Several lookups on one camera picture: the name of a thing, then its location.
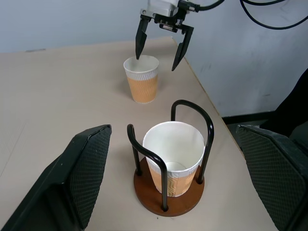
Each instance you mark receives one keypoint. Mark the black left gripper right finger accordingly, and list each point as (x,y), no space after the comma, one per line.
(272,168)

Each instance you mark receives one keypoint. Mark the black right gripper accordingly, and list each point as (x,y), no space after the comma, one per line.
(168,22)

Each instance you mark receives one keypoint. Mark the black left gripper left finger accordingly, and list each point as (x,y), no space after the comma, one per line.
(72,173)

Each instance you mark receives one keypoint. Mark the orange and white paper cup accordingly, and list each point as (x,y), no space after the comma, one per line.
(143,86)
(173,144)

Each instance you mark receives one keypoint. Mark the black baseboard strip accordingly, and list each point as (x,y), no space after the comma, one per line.
(245,117)

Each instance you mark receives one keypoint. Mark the black rounded object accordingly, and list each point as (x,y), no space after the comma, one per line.
(296,115)

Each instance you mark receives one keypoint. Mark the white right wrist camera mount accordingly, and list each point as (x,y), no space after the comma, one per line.
(162,6)

